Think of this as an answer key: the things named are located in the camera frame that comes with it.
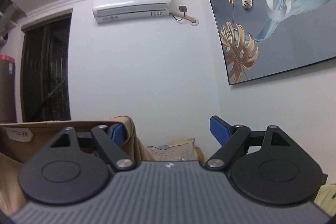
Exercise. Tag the tan t-shirt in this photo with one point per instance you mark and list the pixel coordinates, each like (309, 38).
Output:
(57, 163)

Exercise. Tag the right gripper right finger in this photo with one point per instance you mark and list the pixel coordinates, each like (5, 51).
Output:
(232, 139)

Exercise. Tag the gold leaf wall painting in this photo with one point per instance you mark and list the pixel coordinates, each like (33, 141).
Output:
(260, 38)

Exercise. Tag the grey pillow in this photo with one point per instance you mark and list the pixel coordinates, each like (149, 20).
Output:
(182, 150)

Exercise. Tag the light green fleece blanket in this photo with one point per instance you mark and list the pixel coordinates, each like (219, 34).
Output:
(326, 199)

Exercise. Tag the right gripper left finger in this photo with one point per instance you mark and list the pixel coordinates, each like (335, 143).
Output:
(108, 141)

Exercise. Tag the dark barred window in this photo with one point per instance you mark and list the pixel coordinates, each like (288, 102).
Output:
(44, 69)

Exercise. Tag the wooden bed headboard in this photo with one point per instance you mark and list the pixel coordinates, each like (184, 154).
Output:
(200, 155)

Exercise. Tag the white wall air conditioner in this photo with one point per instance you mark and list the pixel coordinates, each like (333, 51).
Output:
(112, 10)

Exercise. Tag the brown refrigerator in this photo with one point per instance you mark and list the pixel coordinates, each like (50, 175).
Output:
(7, 89)

